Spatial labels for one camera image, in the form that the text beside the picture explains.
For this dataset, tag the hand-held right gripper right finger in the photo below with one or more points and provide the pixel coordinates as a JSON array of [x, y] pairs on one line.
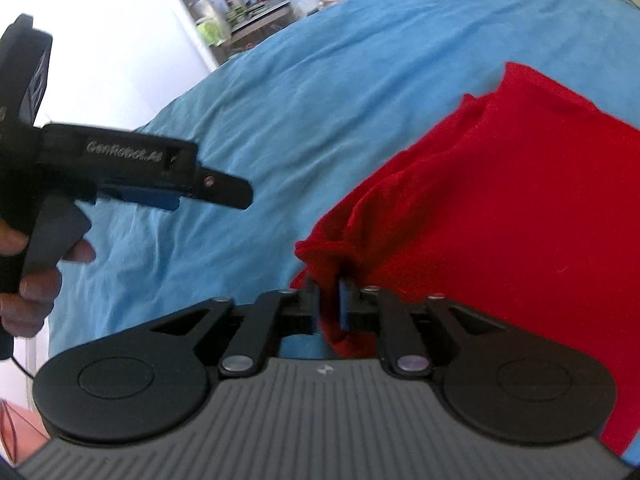
[[390, 320]]

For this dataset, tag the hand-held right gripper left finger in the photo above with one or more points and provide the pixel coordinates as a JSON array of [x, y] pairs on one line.
[[272, 315]]

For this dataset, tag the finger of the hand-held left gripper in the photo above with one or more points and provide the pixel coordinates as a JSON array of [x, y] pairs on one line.
[[225, 190], [150, 199]]

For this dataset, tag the red sweater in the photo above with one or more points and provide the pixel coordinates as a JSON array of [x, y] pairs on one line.
[[500, 210]]

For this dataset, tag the person's left hand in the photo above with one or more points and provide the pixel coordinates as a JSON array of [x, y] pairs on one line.
[[30, 310]]

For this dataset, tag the bed with blue sheet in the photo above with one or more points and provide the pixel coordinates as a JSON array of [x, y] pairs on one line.
[[300, 85]]

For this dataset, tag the white shelf unit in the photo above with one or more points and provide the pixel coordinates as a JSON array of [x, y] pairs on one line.
[[190, 25]]

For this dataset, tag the green packet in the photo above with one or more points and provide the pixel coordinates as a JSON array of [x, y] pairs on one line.
[[212, 30]]

